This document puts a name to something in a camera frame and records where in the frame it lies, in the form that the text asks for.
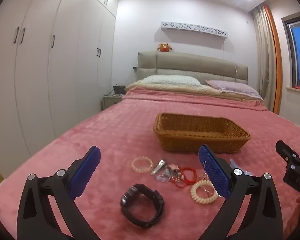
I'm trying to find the pink bead bracelet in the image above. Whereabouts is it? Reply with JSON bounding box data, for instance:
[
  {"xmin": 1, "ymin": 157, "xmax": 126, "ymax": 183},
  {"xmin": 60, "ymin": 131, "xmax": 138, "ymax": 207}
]
[{"xmin": 131, "ymin": 156, "xmax": 154, "ymax": 173}]

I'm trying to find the lavender pillow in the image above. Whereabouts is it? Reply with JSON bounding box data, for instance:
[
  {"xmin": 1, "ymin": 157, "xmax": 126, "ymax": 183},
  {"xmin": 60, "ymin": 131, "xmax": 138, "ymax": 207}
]
[{"xmin": 205, "ymin": 80, "xmax": 263, "ymax": 99}]

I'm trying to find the pink fleece blanket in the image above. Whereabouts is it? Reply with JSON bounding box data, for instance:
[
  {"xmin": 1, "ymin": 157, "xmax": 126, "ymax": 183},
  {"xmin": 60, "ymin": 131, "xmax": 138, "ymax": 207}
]
[{"xmin": 0, "ymin": 86, "xmax": 300, "ymax": 240}]

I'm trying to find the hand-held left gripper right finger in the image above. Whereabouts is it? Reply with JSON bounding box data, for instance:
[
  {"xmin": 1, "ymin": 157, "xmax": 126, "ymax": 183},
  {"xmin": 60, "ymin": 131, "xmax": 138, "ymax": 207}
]
[{"xmin": 198, "ymin": 144, "xmax": 283, "ymax": 240}]

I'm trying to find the white wardrobe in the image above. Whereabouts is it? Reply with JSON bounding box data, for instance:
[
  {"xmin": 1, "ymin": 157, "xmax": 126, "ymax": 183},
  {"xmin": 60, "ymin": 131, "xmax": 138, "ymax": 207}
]
[{"xmin": 0, "ymin": 0, "xmax": 119, "ymax": 160}]

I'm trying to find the white cutout wall shelf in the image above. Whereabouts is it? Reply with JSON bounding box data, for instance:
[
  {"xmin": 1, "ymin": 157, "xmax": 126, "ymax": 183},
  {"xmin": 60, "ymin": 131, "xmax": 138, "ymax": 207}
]
[{"xmin": 161, "ymin": 21, "xmax": 228, "ymax": 40}]

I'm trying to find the clear blue hair claw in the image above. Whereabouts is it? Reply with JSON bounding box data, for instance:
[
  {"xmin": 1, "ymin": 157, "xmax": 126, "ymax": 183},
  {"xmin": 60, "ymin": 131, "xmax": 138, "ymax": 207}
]
[{"xmin": 229, "ymin": 158, "xmax": 253, "ymax": 177}]

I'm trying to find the beige padded headboard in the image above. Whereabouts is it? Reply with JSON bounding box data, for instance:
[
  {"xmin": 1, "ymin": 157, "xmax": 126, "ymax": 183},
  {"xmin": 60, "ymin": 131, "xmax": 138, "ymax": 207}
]
[{"xmin": 137, "ymin": 51, "xmax": 249, "ymax": 87}]

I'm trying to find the brown wicker basket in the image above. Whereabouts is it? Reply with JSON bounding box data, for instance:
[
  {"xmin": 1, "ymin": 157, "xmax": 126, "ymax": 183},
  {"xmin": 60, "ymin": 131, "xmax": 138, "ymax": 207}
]
[{"xmin": 153, "ymin": 112, "xmax": 251, "ymax": 154}]

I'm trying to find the cream spiral hair tie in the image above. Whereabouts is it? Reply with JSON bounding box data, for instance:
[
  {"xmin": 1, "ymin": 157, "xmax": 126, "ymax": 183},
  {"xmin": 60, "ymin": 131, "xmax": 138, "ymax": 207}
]
[{"xmin": 190, "ymin": 179, "xmax": 219, "ymax": 205}]

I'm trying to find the silver chain with pink star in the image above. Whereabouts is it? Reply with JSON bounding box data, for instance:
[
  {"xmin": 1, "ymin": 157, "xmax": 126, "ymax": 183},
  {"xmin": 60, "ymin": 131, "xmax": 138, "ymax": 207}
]
[{"xmin": 156, "ymin": 164, "xmax": 182, "ymax": 183}]

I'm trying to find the orange plush toy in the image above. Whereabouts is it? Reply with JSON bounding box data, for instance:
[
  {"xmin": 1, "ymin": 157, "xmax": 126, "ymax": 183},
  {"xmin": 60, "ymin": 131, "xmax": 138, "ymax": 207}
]
[{"xmin": 157, "ymin": 43, "xmax": 172, "ymax": 53}]

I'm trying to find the clear bead bracelet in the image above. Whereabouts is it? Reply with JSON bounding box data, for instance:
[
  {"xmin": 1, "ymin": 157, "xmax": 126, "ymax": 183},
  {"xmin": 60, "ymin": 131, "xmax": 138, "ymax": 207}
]
[{"xmin": 198, "ymin": 172, "xmax": 215, "ymax": 197}]

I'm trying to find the red braided cord bracelet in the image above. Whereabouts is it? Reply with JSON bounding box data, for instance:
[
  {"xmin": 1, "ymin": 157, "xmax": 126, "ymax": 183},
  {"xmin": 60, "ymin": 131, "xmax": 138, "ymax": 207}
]
[{"xmin": 175, "ymin": 167, "xmax": 198, "ymax": 188}]

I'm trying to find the silver hair clip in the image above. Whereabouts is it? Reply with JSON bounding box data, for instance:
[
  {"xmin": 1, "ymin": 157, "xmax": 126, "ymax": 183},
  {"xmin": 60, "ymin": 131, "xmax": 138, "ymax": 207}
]
[{"xmin": 150, "ymin": 158, "xmax": 167, "ymax": 175}]

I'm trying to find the beige and orange curtain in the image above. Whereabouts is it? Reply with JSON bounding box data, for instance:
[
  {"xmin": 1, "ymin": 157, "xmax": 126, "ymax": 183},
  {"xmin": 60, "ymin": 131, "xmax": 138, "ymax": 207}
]
[{"xmin": 252, "ymin": 4, "xmax": 283, "ymax": 115}]

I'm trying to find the white floral pillow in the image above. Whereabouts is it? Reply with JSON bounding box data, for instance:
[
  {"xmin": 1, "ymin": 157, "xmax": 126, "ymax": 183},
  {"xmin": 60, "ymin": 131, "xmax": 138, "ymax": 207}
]
[{"xmin": 137, "ymin": 75, "xmax": 203, "ymax": 87}]

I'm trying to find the beige quilt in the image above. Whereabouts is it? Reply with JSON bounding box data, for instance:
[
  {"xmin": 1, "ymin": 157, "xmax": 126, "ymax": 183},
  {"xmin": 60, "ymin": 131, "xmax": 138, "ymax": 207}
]
[{"xmin": 125, "ymin": 81, "xmax": 264, "ymax": 103}]

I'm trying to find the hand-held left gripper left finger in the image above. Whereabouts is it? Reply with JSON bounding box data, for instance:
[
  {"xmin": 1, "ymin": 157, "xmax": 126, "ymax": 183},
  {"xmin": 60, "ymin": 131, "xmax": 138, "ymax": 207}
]
[{"xmin": 16, "ymin": 145, "xmax": 102, "ymax": 240}]

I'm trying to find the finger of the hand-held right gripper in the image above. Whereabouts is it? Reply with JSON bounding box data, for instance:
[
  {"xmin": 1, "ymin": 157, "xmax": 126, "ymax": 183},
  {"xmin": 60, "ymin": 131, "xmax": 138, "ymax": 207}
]
[{"xmin": 276, "ymin": 140, "xmax": 300, "ymax": 167}]

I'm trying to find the black wrist watch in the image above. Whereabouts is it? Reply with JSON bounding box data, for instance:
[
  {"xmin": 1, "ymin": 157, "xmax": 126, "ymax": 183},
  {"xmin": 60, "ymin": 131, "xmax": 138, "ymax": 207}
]
[{"xmin": 120, "ymin": 184, "xmax": 165, "ymax": 228}]

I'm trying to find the grey nightstand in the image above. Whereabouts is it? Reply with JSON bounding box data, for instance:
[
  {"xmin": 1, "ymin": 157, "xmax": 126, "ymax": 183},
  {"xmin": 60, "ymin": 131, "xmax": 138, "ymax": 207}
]
[{"xmin": 102, "ymin": 94, "xmax": 124, "ymax": 110}]

